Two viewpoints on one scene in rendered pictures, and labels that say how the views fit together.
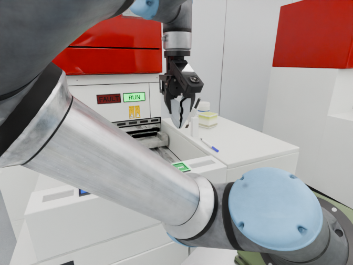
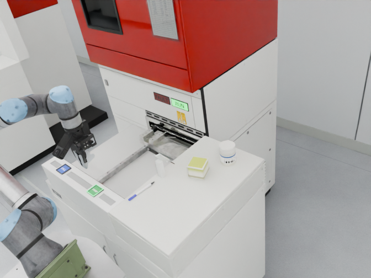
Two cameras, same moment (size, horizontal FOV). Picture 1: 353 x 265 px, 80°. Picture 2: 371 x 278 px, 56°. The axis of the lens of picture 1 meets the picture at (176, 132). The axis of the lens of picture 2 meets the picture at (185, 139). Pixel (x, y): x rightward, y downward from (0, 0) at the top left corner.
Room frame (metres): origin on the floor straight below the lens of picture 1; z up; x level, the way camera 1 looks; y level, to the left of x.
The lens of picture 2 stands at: (0.62, -1.24, 1.99)
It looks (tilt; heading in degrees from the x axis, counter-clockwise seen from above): 36 degrees down; 72
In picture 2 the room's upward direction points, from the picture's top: 9 degrees counter-clockwise
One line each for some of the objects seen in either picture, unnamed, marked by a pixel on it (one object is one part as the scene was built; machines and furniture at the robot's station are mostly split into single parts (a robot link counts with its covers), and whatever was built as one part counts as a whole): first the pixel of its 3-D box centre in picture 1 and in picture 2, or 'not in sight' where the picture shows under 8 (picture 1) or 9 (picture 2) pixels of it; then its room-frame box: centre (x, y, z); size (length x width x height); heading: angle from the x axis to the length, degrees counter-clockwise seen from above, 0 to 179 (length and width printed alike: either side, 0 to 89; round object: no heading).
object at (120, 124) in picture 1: (121, 124); (173, 123); (1.08, 0.30, 0.96); 0.44 x 0.01 x 0.02; 114
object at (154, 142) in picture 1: (132, 145); (167, 148); (1.00, 0.23, 0.87); 0.36 x 0.08 x 0.03; 114
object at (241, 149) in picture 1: (216, 143); (192, 196); (0.96, -0.20, 0.89); 0.62 x 0.35 x 0.14; 24
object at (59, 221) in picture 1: (141, 197); (83, 191); (0.53, 0.11, 0.89); 0.55 x 0.09 x 0.14; 114
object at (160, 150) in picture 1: (169, 160); not in sight; (0.90, 0.03, 0.84); 0.50 x 0.02 x 0.03; 24
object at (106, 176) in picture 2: not in sight; (127, 161); (0.79, 0.28, 0.84); 0.50 x 0.02 x 0.03; 24
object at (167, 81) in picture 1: (176, 74); (79, 136); (0.60, 0.00, 1.25); 0.09 x 0.08 x 0.12; 24
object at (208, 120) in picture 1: (207, 120); (198, 167); (1.02, -0.16, 1.00); 0.07 x 0.07 x 0.07; 44
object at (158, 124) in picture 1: (122, 135); (174, 133); (1.08, 0.30, 0.89); 0.44 x 0.02 x 0.10; 114
